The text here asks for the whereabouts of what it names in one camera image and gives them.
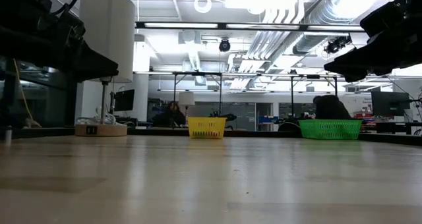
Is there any green plastic basket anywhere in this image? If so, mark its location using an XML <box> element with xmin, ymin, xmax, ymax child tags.
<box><xmin>298</xmin><ymin>119</ymin><xmax>363</xmax><ymax>140</ymax></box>

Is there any black background rig frame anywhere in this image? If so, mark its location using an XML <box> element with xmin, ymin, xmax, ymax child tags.
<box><xmin>173</xmin><ymin>71</ymin><xmax>339</xmax><ymax>119</ymax></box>

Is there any white cable bundle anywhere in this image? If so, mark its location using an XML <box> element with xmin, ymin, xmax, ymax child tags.
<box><xmin>76</xmin><ymin>107</ymin><xmax>117</xmax><ymax>125</ymax></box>

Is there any yellow plastic basket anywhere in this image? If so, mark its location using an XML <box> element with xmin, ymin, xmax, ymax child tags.
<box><xmin>187</xmin><ymin>117</ymin><xmax>227</xmax><ymax>140</ymax></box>

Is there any yellow cable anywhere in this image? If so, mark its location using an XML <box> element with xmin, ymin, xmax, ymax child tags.
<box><xmin>13</xmin><ymin>59</ymin><xmax>36</xmax><ymax>123</ymax></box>

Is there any blue storage bin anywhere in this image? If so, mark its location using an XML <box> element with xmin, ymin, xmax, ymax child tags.
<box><xmin>258</xmin><ymin>115</ymin><xmax>280</xmax><ymax>124</ymax></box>

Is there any white shade table lamp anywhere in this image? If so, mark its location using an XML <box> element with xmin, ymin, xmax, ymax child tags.
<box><xmin>75</xmin><ymin>0</ymin><xmax>136</xmax><ymax>138</ymax></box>

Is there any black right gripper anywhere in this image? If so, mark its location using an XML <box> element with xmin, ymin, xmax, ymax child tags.
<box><xmin>323</xmin><ymin>16</ymin><xmax>422</xmax><ymax>83</ymax></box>

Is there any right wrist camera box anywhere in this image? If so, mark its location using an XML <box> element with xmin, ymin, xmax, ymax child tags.
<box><xmin>359</xmin><ymin>0</ymin><xmax>409</xmax><ymax>37</ymax></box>

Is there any small white background lamp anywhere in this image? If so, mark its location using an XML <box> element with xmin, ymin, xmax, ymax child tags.
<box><xmin>177</xmin><ymin>92</ymin><xmax>196</xmax><ymax>118</ymax></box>

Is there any black monitor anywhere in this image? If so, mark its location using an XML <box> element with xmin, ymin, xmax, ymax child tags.
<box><xmin>371</xmin><ymin>91</ymin><xmax>411</xmax><ymax>118</ymax></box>
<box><xmin>113</xmin><ymin>89</ymin><xmax>135</xmax><ymax>112</ymax></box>

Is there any white ring light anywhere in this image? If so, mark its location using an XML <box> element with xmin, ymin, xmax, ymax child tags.
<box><xmin>193</xmin><ymin>0</ymin><xmax>212</xmax><ymax>14</ymax></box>

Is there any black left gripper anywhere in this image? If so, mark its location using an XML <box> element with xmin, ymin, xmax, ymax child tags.
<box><xmin>0</xmin><ymin>0</ymin><xmax>119</xmax><ymax>83</ymax></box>

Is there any black cable loop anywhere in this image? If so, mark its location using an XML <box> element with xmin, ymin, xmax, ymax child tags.
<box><xmin>278</xmin><ymin>121</ymin><xmax>301</xmax><ymax>132</ymax></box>

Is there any person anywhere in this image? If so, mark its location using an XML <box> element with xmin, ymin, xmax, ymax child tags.
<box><xmin>151</xmin><ymin>100</ymin><xmax>187</xmax><ymax>128</ymax></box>
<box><xmin>312</xmin><ymin>94</ymin><xmax>354</xmax><ymax>121</ymax></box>

